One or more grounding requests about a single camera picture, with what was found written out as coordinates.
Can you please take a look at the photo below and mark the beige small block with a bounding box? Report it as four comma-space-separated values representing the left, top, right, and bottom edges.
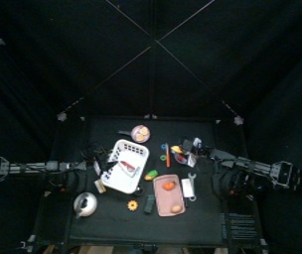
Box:
92, 179, 107, 194

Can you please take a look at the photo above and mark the dark rectangular block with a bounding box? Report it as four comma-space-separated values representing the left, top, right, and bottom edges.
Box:
143, 193, 157, 214

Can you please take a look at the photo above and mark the white label sticker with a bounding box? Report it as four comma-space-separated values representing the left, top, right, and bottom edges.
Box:
226, 212, 258, 242

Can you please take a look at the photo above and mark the black cable bundle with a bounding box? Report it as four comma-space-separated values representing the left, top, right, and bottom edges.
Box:
80, 142, 111, 163

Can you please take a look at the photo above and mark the red toy knife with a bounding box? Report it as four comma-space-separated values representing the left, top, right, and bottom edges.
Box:
119, 160, 141, 177

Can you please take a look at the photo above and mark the orange toy tomato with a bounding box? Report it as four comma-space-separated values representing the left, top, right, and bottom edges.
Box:
161, 181, 178, 191

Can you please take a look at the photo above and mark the silver metal bowl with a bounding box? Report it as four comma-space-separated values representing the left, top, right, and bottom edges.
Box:
74, 191, 99, 219

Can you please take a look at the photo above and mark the pink pan with lemon slices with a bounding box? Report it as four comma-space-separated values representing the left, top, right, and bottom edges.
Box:
117, 124, 153, 144

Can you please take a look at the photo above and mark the silver wrench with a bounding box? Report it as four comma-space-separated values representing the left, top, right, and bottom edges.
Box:
187, 172, 200, 202

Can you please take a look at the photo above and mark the red and blue small bowl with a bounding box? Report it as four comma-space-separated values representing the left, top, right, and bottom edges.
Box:
174, 152, 190, 166

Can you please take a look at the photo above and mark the orange stick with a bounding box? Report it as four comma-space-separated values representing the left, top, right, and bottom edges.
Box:
165, 142, 173, 169

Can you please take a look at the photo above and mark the pink rectangular tray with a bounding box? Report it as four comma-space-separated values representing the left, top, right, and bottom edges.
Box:
153, 174, 187, 218

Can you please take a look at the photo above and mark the white rectangular box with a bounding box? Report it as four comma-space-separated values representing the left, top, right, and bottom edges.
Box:
181, 178, 197, 199

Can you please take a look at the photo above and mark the green yellow toy vegetable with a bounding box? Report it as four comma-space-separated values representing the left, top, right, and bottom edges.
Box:
143, 169, 159, 182

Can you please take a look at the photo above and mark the white plastic basket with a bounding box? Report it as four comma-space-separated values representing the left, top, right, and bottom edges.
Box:
99, 138, 151, 194

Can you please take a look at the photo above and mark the yellow toy banana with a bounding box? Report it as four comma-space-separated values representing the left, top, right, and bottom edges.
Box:
170, 145, 186, 155

